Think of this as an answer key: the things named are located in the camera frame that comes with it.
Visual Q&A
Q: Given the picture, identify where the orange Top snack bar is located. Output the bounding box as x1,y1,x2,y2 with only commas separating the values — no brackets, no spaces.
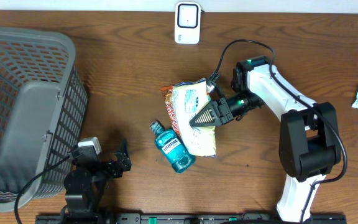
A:
161,85,180,135

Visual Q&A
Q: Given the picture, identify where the blue Listerine mouthwash bottle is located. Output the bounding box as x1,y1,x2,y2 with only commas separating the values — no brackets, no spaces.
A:
150,121,195,174

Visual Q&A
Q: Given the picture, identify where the white barcode scanner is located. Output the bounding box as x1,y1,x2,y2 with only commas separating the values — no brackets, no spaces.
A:
174,2,201,45

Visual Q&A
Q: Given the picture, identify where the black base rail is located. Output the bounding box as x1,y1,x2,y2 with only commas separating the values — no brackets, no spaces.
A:
35,212,347,224

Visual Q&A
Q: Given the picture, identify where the wet wipes packet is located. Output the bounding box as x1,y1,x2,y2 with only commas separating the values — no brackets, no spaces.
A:
172,78,216,157

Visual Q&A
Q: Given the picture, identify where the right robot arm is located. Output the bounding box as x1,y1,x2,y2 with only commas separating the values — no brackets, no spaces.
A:
189,56,347,223

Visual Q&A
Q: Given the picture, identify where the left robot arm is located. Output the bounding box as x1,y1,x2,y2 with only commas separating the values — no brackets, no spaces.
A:
60,137,132,223

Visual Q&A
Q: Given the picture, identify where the grey plastic shopping basket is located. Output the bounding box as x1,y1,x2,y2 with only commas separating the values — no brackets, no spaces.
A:
0,27,88,212

